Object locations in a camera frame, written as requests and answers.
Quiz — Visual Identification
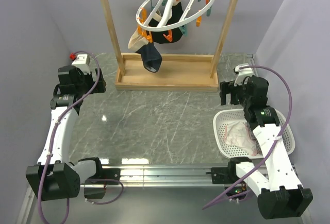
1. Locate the white perforated plastic basket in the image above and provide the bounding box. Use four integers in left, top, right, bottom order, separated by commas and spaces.
213, 109, 295, 159

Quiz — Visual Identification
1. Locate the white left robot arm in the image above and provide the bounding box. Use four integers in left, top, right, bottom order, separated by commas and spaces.
26, 65, 119, 202

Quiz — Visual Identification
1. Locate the black underwear beige waistband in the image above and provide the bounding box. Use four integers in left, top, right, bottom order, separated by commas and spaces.
148, 1, 187, 44

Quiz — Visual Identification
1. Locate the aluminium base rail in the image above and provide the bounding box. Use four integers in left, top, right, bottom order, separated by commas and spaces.
79, 164, 300, 188

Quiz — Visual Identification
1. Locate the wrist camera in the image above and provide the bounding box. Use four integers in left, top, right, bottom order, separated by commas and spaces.
70, 53, 90, 68
234, 64, 254, 86

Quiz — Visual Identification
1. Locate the teal clothes peg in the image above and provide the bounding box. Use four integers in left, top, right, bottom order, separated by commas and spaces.
179, 25, 187, 37

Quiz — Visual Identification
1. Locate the white round clip hanger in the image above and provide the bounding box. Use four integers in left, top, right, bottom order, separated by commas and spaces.
136, 0, 215, 32

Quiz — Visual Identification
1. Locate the white pink-trimmed underwear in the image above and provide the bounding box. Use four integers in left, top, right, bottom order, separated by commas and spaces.
223, 121, 256, 156

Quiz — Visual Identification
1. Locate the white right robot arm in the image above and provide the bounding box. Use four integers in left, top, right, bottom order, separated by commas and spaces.
220, 76, 313, 219

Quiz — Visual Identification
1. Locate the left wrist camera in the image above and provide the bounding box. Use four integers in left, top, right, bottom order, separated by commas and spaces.
70, 53, 90, 68

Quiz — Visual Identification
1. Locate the wooden hanging rack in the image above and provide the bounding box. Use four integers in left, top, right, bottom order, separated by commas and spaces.
100, 0, 238, 92

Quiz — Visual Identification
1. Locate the navy underwear beige waistband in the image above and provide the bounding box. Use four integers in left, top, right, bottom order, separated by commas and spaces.
128, 29, 162, 73

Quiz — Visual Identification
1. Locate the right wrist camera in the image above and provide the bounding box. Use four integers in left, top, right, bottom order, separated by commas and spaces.
234, 64, 254, 86

